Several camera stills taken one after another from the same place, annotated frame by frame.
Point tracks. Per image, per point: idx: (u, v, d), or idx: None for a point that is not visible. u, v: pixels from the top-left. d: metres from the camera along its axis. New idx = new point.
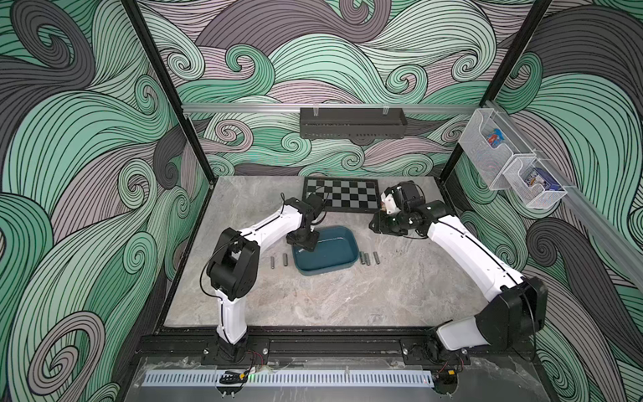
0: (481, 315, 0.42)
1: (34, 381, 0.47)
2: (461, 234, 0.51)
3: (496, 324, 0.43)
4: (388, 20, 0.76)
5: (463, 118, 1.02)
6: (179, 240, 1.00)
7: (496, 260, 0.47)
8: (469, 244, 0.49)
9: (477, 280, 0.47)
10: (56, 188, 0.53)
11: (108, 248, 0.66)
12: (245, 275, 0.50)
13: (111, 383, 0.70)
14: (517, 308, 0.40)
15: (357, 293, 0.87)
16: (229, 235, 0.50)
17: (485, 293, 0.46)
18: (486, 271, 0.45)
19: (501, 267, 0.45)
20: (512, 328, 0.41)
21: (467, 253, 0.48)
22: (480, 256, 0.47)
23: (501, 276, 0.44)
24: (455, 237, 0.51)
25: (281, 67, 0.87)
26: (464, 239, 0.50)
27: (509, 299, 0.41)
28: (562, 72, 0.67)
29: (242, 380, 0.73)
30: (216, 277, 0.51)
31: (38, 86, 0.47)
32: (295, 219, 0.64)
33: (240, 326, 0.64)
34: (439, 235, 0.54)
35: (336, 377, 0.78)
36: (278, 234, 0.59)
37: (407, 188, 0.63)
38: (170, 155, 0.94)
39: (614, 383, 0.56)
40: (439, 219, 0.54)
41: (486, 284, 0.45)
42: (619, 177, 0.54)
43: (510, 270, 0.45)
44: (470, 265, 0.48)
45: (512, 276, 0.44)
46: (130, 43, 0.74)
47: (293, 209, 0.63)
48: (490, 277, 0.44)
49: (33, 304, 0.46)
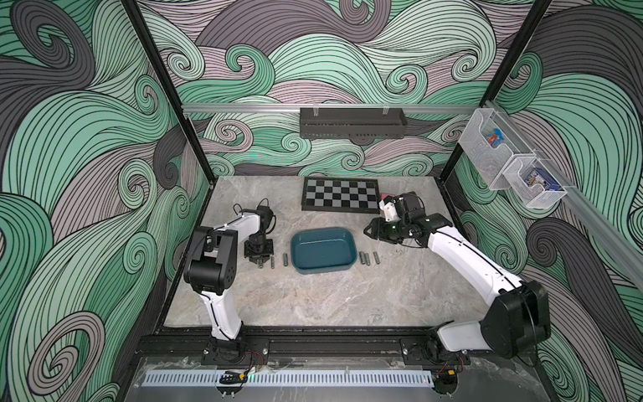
0: (485, 322, 0.46)
1: (34, 381, 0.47)
2: (460, 241, 0.53)
3: (498, 328, 0.43)
4: (389, 20, 0.76)
5: (462, 118, 1.02)
6: (179, 240, 1.00)
7: (494, 264, 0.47)
8: (467, 251, 0.51)
9: (477, 285, 0.48)
10: (56, 188, 0.53)
11: (108, 247, 0.66)
12: (229, 265, 0.52)
13: (111, 383, 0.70)
14: (517, 311, 0.40)
15: (357, 293, 0.87)
16: (203, 231, 0.53)
17: (485, 297, 0.46)
18: (485, 276, 0.46)
19: (499, 271, 0.46)
20: (515, 335, 0.41)
21: (465, 260, 0.50)
22: (477, 262, 0.48)
23: (499, 280, 0.45)
24: (453, 245, 0.53)
25: (281, 67, 0.87)
26: (461, 247, 0.52)
27: (506, 301, 0.41)
28: (562, 72, 0.67)
29: (242, 380, 0.73)
30: (198, 275, 0.50)
31: (38, 86, 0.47)
32: (257, 220, 0.71)
33: (234, 319, 0.64)
34: (438, 245, 0.56)
35: (336, 378, 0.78)
36: (244, 232, 0.63)
37: (408, 198, 0.65)
38: (169, 155, 0.93)
39: (614, 382, 0.56)
40: (437, 229, 0.57)
41: (485, 289, 0.46)
42: (619, 177, 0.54)
43: (508, 273, 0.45)
44: (469, 271, 0.49)
45: (511, 280, 0.45)
46: (130, 42, 0.74)
47: (252, 213, 0.70)
48: (488, 281, 0.45)
49: (31, 305, 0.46)
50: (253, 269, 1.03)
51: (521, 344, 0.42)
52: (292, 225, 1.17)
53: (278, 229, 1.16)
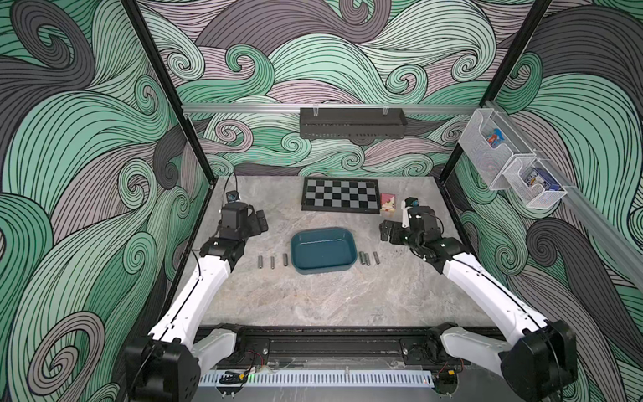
0: (504, 362, 0.44)
1: (34, 381, 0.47)
2: (477, 271, 0.51)
3: (522, 370, 0.40)
4: (389, 20, 0.76)
5: (463, 118, 1.02)
6: (179, 240, 1.00)
7: (516, 300, 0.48)
8: (486, 283, 0.48)
9: (497, 320, 0.45)
10: (56, 188, 0.53)
11: (108, 248, 0.66)
12: (186, 378, 0.40)
13: (111, 383, 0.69)
14: (542, 354, 0.38)
15: (357, 293, 0.87)
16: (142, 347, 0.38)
17: (506, 335, 0.44)
18: (506, 312, 0.44)
19: (522, 308, 0.44)
20: (540, 378, 0.38)
21: (485, 292, 0.47)
22: (499, 296, 0.46)
23: (522, 317, 0.42)
24: (471, 275, 0.50)
25: (281, 67, 0.87)
26: (480, 278, 0.49)
27: (532, 343, 0.39)
28: (561, 72, 0.68)
29: (242, 380, 0.73)
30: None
31: (38, 86, 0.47)
32: (218, 276, 0.52)
33: (226, 341, 0.61)
34: (455, 275, 0.53)
35: (336, 378, 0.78)
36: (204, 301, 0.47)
37: (427, 219, 0.60)
38: (170, 155, 0.94)
39: (614, 383, 0.56)
40: (453, 257, 0.54)
41: (506, 326, 0.43)
42: (619, 177, 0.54)
43: (531, 311, 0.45)
44: (489, 305, 0.47)
45: (535, 318, 0.42)
46: (129, 42, 0.74)
47: (211, 267, 0.51)
48: (511, 319, 0.43)
49: (32, 305, 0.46)
50: (253, 269, 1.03)
51: (547, 389, 0.39)
52: (292, 226, 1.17)
53: (278, 229, 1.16)
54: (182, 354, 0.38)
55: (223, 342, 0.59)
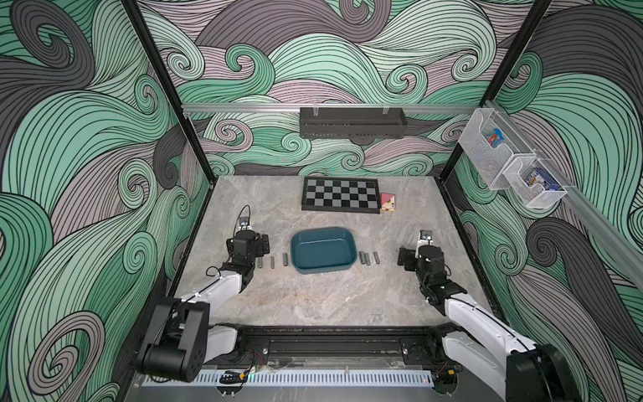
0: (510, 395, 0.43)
1: (34, 380, 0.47)
2: (473, 306, 0.56)
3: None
4: (388, 20, 0.76)
5: (463, 118, 1.02)
6: (179, 240, 1.00)
7: (508, 329, 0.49)
8: (480, 315, 0.53)
9: (492, 350, 0.48)
10: (56, 188, 0.53)
11: (108, 247, 0.66)
12: (198, 342, 0.42)
13: (111, 383, 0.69)
14: (530, 373, 0.40)
15: (357, 293, 0.87)
16: (169, 306, 0.44)
17: (501, 363, 0.46)
18: (497, 337, 0.47)
19: (512, 334, 0.47)
20: None
21: (478, 322, 0.52)
22: (490, 325, 0.50)
23: (512, 342, 0.46)
24: (467, 310, 0.55)
25: (281, 67, 0.87)
26: (475, 311, 0.54)
27: (517, 362, 0.41)
28: (562, 72, 0.67)
29: (242, 380, 0.73)
30: (157, 363, 0.40)
31: (38, 86, 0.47)
32: (236, 282, 0.61)
33: (228, 336, 0.62)
34: (454, 311, 0.58)
35: (336, 377, 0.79)
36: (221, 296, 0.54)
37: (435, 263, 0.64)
38: (170, 154, 0.94)
39: (614, 383, 0.56)
40: (452, 296, 0.60)
41: (500, 352, 0.46)
42: (619, 177, 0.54)
43: (521, 337, 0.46)
44: (484, 337, 0.50)
45: (525, 342, 0.45)
46: (129, 42, 0.74)
47: (230, 273, 0.61)
48: (501, 343, 0.46)
49: (32, 304, 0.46)
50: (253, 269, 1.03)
51: None
52: (292, 225, 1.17)
53: (278, 229, 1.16)
54: (204, 311, 0.44)
55: (225, 337, 0.60)
